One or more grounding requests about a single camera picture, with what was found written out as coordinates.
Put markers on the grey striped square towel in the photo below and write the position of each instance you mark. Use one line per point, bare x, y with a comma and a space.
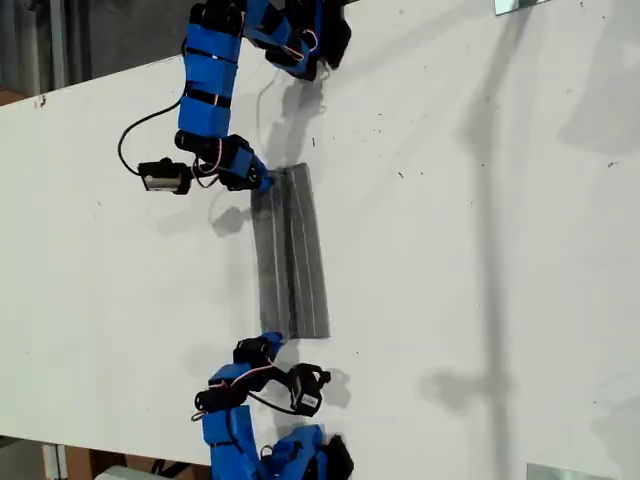
295, 260

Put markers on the white box under table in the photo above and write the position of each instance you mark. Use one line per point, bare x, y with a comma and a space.
125, 472

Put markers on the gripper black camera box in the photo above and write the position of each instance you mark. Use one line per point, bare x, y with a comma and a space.
162, 177
305, 390

